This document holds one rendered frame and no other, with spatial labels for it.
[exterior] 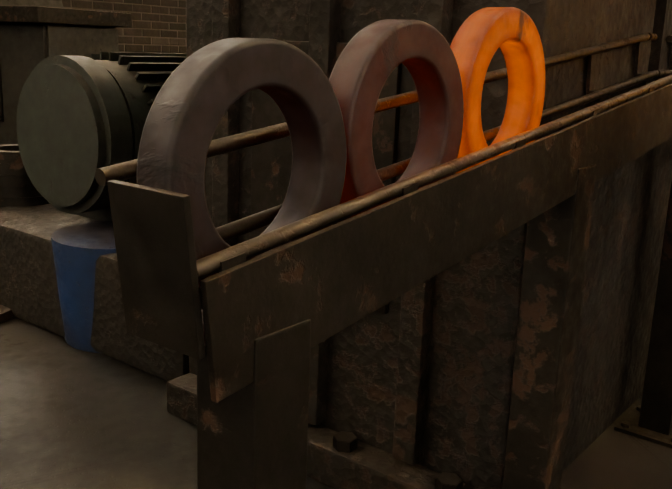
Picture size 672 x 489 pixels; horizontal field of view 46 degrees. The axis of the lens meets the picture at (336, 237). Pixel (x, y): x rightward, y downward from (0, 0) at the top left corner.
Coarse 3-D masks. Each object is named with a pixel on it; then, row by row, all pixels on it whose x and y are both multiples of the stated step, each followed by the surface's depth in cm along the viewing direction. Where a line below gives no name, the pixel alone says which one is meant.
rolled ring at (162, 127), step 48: (240, 48) 52; (288, 48) 55; (192, 96) 49; (240, 96) 52; (288, 96) 57; (336, 96) 60; (144, 144) 50; (192, 144) 50; (336, 144) 61; (192, 192) 50; (288, 192) 62; (336, 192) 62
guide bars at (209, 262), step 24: (624, 96) 105; (576, 120) 93; (504, 144) 80; (432, 168) 70; (456, 168) 72; (384, 192) 64; (408, 192) 67; (312, 216) 58; (336, 216) 59; (264, 240) 54; (288, 240) 56; (216, 264) 50
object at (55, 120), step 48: (48, 96) 190; (96, 96) 181; (144, 96) 191; (48, 144) 193; (96, 144) 181; (48, 192) 196; (96, 192) 187; (0, 240) 206; (48, 240) 193; (0, 288) 210; (48, 288) 195; (96, 288) 182; (96, 336) 186
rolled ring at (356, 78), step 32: (384, 32) 64; (416, 32) 67; (352, 64) 63; (384, 64) 64; (416, 64) 71; (448, 64) 72; (352, 96) 62; (448, 96) 73; (352, 128) 62; (448, 128) 74; (352, 160) 63; (416, 160) 75; (448, 160) 75; (352, 192) 65
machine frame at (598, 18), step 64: (192, 0) 144; (256, 0) 134; (320, 0) 122; (384, 0) 119; (448, 0) 110; (512, 0) 106; (576, 0) 111; (640, 0) 131; (320, 64) 124; (576, 64) 115; (256, 128) 138; (384, 128) 121; (256, 192) 140; (640, 192) 149; (512, 256) 113; (640, 256) 156; (384, 320) 129; (448, 320) 121; (512, 320) 114; (640, 320) 164; (192, 384) 156; (320, 384) 137; (384, 384) 131; (448, 384) 123; (576, 384) 139; (640, 384) 173; (320, 448) 134; (384, 448) 133; (448, 448) 125; (576, 448) 145
